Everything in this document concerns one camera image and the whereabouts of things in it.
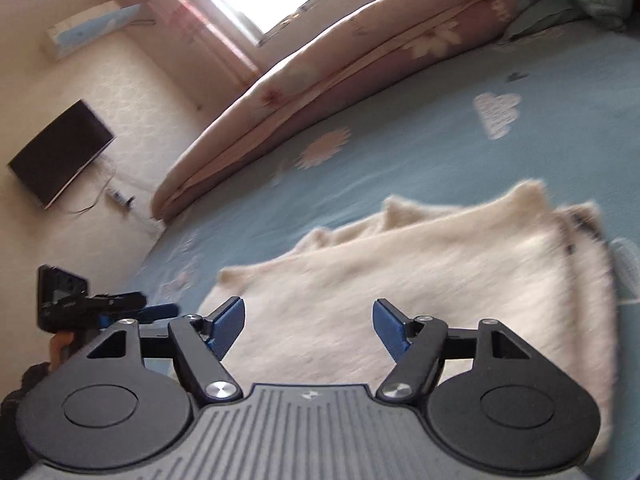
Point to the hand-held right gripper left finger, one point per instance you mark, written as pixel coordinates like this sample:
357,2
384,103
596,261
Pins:
227,327

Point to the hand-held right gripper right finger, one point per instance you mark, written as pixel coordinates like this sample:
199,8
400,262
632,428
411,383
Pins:
387,325

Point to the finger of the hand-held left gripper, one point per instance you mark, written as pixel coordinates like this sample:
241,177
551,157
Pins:
130,300
160,311

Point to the cream fuzzy sweater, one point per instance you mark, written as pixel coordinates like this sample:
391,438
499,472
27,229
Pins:
400,270

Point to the person's left forearm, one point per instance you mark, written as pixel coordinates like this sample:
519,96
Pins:
25,385

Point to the person's left hand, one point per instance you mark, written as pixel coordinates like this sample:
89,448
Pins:
57,347

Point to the folded pink floral quilt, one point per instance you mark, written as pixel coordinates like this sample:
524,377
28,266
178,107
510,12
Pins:
350,50

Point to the pink patterned curtain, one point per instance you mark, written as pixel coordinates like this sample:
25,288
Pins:
200,25

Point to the flat teal pillow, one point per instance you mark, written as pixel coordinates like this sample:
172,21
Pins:
540,17

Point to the wall power strip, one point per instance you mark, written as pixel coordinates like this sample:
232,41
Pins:
119,197

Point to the wall television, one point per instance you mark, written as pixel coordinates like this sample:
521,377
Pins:
60,152

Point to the wall air conditioner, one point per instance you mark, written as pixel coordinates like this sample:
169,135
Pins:
85,27

